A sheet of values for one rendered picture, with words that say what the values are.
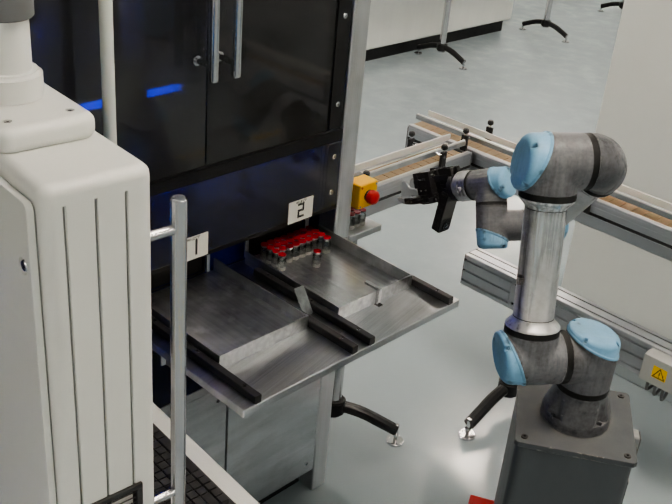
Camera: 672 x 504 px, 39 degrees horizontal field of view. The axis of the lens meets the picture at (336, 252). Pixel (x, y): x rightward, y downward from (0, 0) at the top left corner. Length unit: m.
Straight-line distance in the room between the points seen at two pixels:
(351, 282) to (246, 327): 0.34
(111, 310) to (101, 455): 0.25
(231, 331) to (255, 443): 0.63
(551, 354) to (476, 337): 1.88
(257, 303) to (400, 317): 0.34
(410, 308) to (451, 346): 1.51
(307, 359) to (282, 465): 0.84
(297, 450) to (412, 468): 0.47
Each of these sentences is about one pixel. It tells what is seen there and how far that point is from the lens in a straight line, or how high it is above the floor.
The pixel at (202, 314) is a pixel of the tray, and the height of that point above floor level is 0.88.
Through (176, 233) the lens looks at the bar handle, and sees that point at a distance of 1.40.
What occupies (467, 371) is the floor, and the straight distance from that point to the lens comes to 3.69.
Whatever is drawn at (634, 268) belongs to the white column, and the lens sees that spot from 3.68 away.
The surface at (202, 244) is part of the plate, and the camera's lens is 2.23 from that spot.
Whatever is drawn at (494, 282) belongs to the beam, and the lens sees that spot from 3.28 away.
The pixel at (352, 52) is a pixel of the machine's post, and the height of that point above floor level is 1.41.
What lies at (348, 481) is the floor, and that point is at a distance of 3.12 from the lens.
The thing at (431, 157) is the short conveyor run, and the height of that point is 0.93.
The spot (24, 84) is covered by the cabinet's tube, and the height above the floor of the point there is 1.61.
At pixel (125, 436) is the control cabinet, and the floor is 1.11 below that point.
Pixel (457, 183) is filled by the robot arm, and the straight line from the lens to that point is 2.33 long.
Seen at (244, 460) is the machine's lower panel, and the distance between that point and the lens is 2.74.
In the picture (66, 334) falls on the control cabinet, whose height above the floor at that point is 1.33.
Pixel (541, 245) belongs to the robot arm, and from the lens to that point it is 1.95.
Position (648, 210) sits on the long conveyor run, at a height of 0.95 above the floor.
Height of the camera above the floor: 2.07
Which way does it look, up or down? 28 degrees down
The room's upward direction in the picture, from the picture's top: 5 degrees clockwise
